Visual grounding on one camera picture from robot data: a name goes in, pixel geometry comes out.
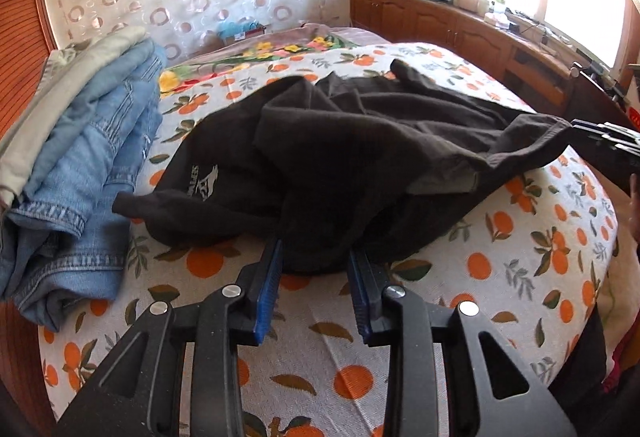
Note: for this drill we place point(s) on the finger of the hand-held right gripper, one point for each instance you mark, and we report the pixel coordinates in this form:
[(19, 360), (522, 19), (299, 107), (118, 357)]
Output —
[(625, 145), (600, 127)]

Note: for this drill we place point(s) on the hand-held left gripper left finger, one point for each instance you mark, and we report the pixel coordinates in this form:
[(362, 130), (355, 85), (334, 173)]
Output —
[(267, 297)]

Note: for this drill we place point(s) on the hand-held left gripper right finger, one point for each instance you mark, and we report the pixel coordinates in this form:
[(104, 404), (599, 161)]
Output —
[(361, 297)]

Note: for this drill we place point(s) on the black pants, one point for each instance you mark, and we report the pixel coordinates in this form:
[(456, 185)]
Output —
[(325, 157)]

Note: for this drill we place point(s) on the beige folded pants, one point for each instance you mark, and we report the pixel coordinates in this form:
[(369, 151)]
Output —
[(55, 87)]

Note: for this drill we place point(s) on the orange fruit print bed sheet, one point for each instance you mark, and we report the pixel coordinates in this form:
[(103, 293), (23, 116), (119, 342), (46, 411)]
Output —
[(500, 277)]

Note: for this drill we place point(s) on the wooden cabinet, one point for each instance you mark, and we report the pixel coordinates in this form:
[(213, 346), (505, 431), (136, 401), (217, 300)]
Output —
[(450, 29)]

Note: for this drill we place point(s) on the blue denim folded jeans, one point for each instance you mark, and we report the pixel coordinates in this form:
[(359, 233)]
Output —
[(75, 217)]

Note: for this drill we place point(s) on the floral blanket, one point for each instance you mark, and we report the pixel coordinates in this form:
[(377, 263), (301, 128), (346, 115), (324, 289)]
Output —
[(280, 49)]

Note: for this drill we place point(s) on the stack of folded jeans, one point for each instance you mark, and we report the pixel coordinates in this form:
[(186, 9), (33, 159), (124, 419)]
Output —
[(120, 82)]

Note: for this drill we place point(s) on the teal packet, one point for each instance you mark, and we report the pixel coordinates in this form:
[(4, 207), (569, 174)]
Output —
[(240, 31)]

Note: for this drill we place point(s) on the wooden slatted wardrobe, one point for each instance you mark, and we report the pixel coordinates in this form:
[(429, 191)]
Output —
[(25, 17)]

